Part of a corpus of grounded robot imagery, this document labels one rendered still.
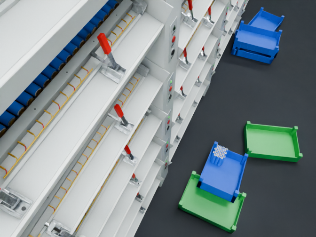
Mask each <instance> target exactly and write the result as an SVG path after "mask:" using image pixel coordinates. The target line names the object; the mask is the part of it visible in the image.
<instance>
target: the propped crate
mask: <svg viewBox="0 0 316 237"><path fill-rule="evenodd" d="M217 144H218V142H216V141H215V142H214V145H213V147H212V149H211V152H210V154H209V157H208V159H207V161H206V164H205V166H204V169H203V171H202V174H201V176H200V178H199V181H198V184H197V187H198V188H200V189H203V190H205V191H207V192H210V193H212V194H214V195H216V196H218V197H221V198H223V199H225V200H227V201H229V202H232V203H234V202H235V200H236V198H237V196H238V194H239V188H240V184H241V180H242V176H243V173H244V169H245V164H246V160H247V158H248V154H246V153H245V155H244V156H242V155H239V154H237V153H234V152H232V151H230V150H228V151H227V154H226V157H225V159H224V162H223V164H222V165H220V166H217V164H216V165H215V164H214V163H211V160H210V158H211V155H212V153H213V150H214V148H215V147H216V146H217Z"/></svg>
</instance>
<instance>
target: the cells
mask: <svg viewBox="0 0 316 237"><path fill-rule="evenodd" d="M227 151H228V149H227V148H225V147H222V146H219V145H217V146H216V147H215V148H214V150H213V153H212V155H211V158H210V160H211V163H214V164H215V165H216V164H217V166H220V165H222V164H223V162H224V159H225V157H226V154H227Z"/></svg>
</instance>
